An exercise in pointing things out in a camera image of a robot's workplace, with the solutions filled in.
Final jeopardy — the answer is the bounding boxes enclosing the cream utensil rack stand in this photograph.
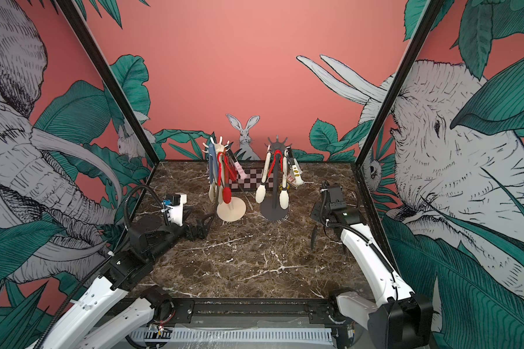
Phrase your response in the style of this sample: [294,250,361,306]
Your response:
[203,137,246,222]

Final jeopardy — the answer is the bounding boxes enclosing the black tongs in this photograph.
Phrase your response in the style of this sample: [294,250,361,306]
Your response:
[310,225,319,251]

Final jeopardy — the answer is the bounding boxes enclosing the white steel tongs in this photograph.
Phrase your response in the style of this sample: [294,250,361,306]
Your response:
[279,150,289,210]

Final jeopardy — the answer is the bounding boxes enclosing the pink steel tongs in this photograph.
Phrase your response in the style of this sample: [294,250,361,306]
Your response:
[232,158,247,180]

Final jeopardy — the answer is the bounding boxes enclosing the dark grey utensil rack stand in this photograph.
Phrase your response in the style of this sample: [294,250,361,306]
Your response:
[260,136,289,221]

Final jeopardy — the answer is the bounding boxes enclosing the red looped steel tongs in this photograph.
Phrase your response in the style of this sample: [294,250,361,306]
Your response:
[267,150,283,180]

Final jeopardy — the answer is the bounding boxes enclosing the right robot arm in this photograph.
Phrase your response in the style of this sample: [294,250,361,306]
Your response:
[311,181,433,348]

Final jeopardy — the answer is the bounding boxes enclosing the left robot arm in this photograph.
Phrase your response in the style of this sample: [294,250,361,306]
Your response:
[30,185,216,348]

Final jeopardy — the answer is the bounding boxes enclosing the chessboard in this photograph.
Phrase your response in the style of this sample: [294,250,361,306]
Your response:
[228,167,263,192]

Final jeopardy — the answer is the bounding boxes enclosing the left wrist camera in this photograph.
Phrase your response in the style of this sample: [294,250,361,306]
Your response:
[162,193,187,226]

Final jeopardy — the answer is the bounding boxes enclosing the white slotted cable duct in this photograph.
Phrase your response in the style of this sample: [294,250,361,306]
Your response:
[129,327,334,345]

